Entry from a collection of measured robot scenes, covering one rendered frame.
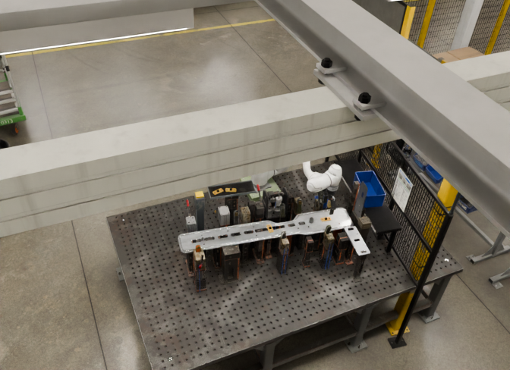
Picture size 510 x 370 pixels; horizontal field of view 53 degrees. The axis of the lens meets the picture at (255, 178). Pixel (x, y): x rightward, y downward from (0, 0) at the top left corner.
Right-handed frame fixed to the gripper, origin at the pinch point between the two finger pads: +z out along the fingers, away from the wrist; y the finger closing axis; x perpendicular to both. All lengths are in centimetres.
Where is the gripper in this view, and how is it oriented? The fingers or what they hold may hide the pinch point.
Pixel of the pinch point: (328, 207)
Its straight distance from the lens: 405.1
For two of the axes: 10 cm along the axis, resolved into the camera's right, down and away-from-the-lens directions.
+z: -0.4, 7.6, 6.5
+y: 2.7, 6.4, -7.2
